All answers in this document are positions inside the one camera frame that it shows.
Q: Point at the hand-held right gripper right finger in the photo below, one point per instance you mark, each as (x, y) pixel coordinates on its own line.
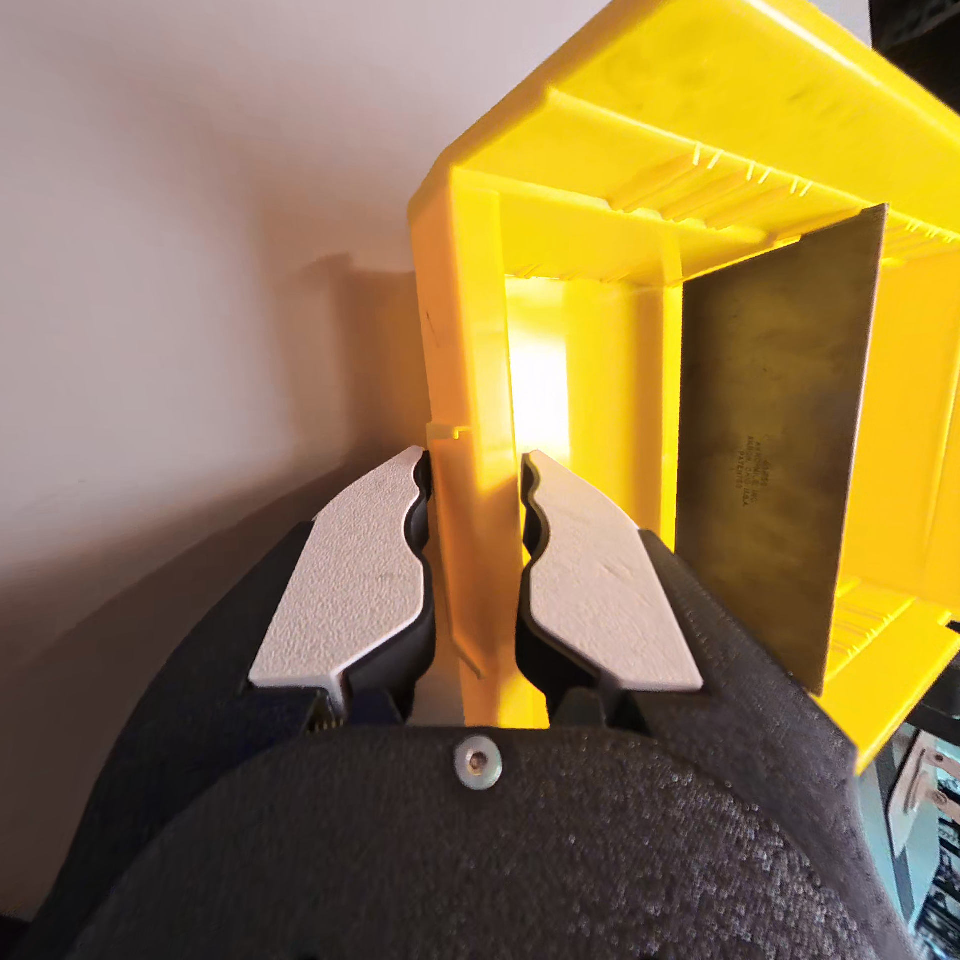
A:
(600, 585)

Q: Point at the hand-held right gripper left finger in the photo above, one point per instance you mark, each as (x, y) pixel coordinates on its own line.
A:
(345, 585)

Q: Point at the yellow storage bin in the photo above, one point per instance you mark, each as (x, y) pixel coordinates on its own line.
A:
(675, 112)

